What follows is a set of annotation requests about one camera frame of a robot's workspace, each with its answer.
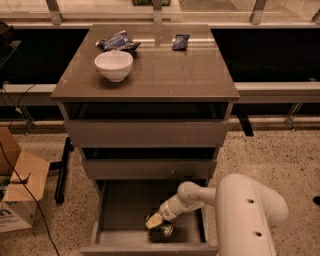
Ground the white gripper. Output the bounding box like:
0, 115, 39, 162
145, 196, 186, 230

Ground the green soda can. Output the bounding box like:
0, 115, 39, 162
150, 222, 173, 239

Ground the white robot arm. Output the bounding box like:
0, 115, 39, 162
145, 174, 289, 256

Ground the bottom grey open drawer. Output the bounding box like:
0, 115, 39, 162
81, 180, 218, 256

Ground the middle grey drawer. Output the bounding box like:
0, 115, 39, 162
83, 147, 216, 180

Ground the top grey drawer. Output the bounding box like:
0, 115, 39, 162
63, 102, 231, 148

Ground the grey drawer cabinet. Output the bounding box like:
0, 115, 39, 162
50, 23, 241, 256

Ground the black stand leg left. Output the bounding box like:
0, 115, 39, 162
49, 137, 74, 204

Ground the black stand leg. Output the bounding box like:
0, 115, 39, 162
235, 108, 254, 137
49, 137, 74, 204

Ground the black stand leg right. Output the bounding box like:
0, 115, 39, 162
235, 108, 254, 137

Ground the open cardboard box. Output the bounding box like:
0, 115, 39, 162
0, 127, 50, 233

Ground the white ceramic bowl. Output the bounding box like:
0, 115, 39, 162
94, 50, 133, 82

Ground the small blue snack bag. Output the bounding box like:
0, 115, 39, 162
172, 34, 190, 51

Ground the large blue chip bag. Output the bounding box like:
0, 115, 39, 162
96, 30, 140, 53

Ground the metal window railing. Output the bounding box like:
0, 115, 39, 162
0, 0, 320, 27

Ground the black cable on floor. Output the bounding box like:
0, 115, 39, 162
0, 141, 61, 256

